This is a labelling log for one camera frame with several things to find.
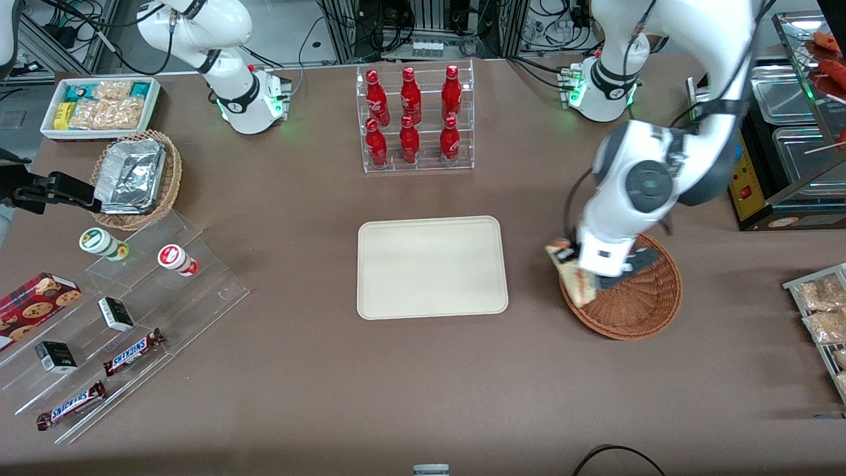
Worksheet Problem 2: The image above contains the large clear cracker bag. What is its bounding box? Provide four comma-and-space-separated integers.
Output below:
69, 98, 145, 130

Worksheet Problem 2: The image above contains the black food warmer appliance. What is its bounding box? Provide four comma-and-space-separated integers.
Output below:
686, 10, 846, 232

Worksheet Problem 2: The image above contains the grey metal frame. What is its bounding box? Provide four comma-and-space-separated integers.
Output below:
19, 0, 121, 75

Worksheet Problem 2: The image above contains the steel warmer pan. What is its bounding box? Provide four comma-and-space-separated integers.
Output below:
771, 126, 846, 187
750, 63, 819, 126

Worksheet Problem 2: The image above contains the cream plastic tray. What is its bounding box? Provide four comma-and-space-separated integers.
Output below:
357, 216, 510, 321

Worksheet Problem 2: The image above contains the red cookie box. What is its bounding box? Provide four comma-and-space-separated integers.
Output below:
0, 272, 83, 352

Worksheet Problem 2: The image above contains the small black box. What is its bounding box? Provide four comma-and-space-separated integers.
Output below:
98, 297, 135, 333
34, 341, 78, 375

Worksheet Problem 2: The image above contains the black table cable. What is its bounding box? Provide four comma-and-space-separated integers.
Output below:
571, 445, 668, 476

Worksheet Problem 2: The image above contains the white rectangular snack bin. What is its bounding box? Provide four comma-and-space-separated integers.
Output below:
40, 77, 161, 142

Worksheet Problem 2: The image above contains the red sausage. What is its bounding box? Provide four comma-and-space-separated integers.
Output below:
812, 30, 845, 55
812, 59, 846, 100

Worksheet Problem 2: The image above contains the aluminium foil container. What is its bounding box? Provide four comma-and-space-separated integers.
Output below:
93, 138, 167, 216

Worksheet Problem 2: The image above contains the clear acrylic stepped stand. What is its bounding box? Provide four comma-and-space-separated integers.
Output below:
0, 210, 250, 445

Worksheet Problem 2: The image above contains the brown wicker basket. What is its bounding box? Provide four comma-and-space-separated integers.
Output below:
558, 231, 683, 341

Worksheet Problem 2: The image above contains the small clear cracker bag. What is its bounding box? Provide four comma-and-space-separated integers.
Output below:
93, 80, 134, 100

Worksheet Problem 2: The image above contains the red cola bottle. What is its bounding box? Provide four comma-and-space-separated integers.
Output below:
399, 115, 420, 165
365, 69, 391, 128
401, 66, 422, 126
440, 115, 461, 166
365, 118, 389, 169
442, 64, 463, 124

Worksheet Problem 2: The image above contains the green lid cup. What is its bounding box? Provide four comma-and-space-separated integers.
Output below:
79, 227, 130, 262

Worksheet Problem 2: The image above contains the clear acrylic bottle rack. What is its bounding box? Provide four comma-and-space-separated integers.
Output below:
356, 59, 475, 174

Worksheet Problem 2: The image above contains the red lid cup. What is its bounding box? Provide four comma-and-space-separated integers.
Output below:
157, 244, 200, 277

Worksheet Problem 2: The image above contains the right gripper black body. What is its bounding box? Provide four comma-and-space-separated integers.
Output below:
0, 165, 50, 214

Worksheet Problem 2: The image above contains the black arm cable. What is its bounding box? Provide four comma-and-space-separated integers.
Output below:
563, 0, 762, 240

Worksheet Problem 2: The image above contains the metal wire snack tray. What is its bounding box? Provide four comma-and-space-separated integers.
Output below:
783, 263, 846, 405

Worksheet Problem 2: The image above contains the snickers chocolate bar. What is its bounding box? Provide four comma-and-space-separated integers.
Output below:
103, 328, 166, 377
36, 381, 107, 432

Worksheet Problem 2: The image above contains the triangular sandwich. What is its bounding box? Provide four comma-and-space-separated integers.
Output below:
545, 239, 599, 309

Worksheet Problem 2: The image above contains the aluminium frame rack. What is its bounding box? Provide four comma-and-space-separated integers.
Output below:
316, 0, 533, 64

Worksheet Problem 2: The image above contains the light wicker basket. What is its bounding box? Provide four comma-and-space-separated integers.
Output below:
89, 130, 183, 231

